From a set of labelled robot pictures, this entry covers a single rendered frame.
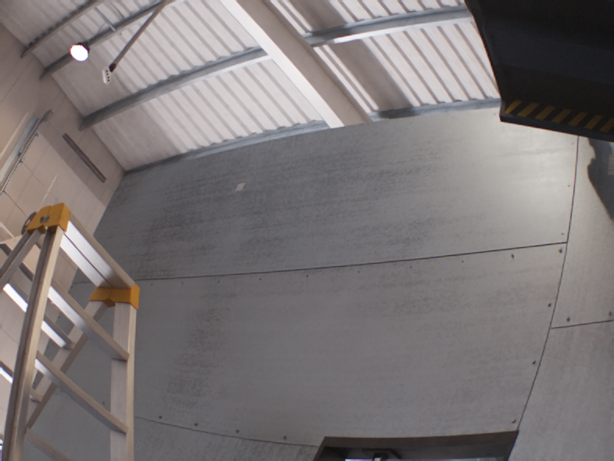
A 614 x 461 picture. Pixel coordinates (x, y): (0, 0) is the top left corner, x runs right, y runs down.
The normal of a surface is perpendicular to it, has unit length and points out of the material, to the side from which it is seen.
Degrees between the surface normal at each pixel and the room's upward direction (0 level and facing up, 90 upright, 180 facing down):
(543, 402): 90
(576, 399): 90
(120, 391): 92
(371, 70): 177
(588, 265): 90
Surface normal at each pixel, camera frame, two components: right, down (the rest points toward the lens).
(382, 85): -0.39, 0.76
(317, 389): -0.57, -0.60
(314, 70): 0.74, -0.08
